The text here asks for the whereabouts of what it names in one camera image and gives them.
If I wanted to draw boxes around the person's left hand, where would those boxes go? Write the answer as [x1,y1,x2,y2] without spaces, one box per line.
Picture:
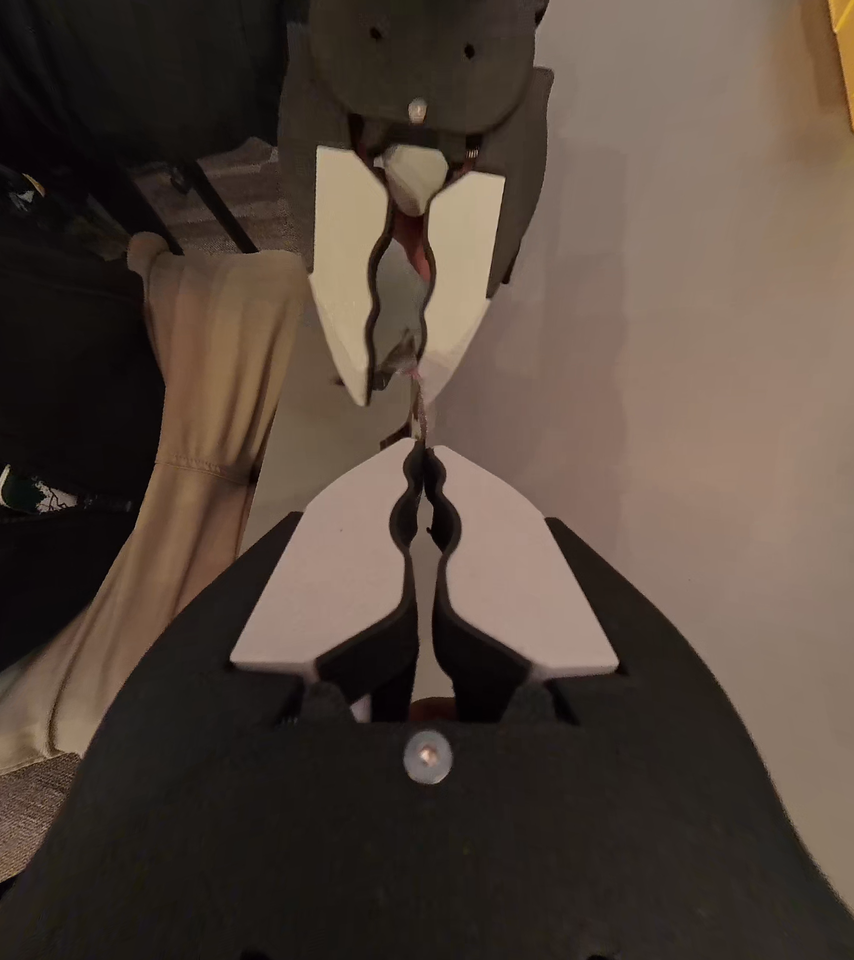
[393,210,434,288]

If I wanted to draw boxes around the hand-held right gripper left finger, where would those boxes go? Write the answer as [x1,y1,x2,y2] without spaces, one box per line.
[230,439,428,723]

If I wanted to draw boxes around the black cloth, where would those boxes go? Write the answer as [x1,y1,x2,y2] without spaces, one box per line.
[0,146,167,706]

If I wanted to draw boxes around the beige cloth garment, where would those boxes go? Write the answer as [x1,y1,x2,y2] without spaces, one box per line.
[0,231,309,778]

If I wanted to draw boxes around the beige cloth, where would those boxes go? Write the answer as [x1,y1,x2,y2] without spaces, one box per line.
[378,336,437,453]

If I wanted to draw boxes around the black metal chair legs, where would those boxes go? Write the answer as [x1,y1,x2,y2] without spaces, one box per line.
[169,159,260,256]

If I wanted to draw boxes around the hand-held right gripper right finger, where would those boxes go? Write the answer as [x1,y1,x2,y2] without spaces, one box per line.
[425,444,620,723]

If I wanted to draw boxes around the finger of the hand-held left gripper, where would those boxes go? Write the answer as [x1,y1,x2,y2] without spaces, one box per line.
[413,174,509,414]
[307,144,392,409]

